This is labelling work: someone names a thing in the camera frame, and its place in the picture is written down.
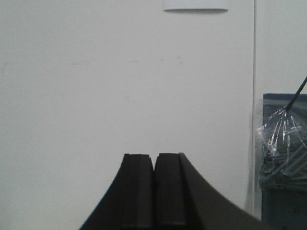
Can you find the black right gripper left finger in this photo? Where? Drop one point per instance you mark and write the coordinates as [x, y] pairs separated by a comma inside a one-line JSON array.
[[128, 203]]

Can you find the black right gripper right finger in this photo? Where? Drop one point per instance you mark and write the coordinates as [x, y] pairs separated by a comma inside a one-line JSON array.
[[186, 201]]

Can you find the dark blue box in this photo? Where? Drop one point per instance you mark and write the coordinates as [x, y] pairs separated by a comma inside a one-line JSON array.
[[284, 209]]

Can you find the clear plastic wrapped bundle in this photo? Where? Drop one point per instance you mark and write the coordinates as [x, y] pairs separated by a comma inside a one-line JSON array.
[[284, 141]]

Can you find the black thin rod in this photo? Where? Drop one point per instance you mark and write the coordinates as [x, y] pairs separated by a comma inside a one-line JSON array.
[[296, 95]]

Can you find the white wall plate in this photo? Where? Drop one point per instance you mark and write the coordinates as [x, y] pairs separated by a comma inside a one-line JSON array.
[[170, 5]]

